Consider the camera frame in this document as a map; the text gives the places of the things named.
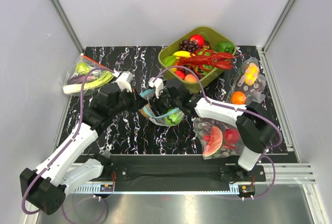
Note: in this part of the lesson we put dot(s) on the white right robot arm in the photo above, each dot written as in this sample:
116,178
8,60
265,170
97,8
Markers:
255,129

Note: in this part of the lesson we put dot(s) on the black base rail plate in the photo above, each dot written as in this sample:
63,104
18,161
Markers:
176,170

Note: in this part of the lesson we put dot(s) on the yellow fake banana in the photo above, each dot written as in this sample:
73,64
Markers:
184,54

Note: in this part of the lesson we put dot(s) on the green fake melon ball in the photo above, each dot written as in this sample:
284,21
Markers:
173,117

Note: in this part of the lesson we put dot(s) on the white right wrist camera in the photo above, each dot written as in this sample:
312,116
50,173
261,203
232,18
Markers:
156,84

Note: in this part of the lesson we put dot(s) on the red fake apple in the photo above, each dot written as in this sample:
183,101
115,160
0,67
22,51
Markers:
198,39

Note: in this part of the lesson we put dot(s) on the red fake pomegranate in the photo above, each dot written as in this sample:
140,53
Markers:
232,136

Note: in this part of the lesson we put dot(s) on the fake orange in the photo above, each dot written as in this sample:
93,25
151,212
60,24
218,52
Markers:
238,98

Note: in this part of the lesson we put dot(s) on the bag with fake vegetables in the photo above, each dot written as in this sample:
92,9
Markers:
72,81

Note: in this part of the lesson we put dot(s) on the fake peach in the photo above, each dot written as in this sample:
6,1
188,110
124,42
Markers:
190,78

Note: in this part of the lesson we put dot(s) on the bag with corn and orange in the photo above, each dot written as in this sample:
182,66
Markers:
250,81

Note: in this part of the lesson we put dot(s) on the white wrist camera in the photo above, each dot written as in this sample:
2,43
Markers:
124,81
156,84

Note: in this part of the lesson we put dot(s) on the green fake bell pepper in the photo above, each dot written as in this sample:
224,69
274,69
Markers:
226,47

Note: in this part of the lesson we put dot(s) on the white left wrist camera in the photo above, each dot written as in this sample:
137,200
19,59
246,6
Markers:
124,81

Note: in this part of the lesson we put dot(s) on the fake watermelon slice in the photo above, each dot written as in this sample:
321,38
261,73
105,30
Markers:
213,141

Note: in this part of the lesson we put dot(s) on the dark purple fake grapes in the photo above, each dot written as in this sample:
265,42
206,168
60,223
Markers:
188,45

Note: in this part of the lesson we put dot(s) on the yellow-orange fake fruit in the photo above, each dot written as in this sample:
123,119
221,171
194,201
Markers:
147,112

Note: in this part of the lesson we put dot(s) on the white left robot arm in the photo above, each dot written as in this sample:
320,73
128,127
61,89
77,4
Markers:
47,185

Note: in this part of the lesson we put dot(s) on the white slotted cable duct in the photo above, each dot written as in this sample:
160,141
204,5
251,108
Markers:
122,188

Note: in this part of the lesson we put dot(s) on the blue zip top bag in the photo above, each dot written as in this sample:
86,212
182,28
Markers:
158,119

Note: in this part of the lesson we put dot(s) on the olive green plastic bin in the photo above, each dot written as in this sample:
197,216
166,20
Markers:
166,59

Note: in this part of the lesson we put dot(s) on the red fake lobster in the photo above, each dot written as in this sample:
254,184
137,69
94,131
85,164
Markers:
202,58

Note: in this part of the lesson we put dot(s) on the bag with watermelon slice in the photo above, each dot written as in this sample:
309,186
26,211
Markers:
202,126

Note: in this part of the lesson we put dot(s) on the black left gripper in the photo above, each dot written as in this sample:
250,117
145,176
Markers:
141,101

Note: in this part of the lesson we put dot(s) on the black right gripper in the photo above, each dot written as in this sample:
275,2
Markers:
156,103

